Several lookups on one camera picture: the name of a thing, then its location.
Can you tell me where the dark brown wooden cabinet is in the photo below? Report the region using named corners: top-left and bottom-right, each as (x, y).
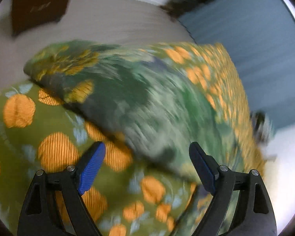
top-left (11, 0), bottom-right (69, 36)

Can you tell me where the green landscape print padded jacket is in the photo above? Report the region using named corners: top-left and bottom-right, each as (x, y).
top-left (24, 41), bottom-right (250, 182)

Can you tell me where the blue pleated curtain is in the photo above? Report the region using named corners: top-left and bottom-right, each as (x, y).
top-left (180, 0), bottom-right (295, 128)

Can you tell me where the green orange leaf pattern quilt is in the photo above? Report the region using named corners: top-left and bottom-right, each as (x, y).
top-left (0, 41), bottom-right (266, 236)

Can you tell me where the pile of clothes by wall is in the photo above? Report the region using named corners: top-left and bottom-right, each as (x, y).
top-left (250, 111), bottom-right (276, 146)

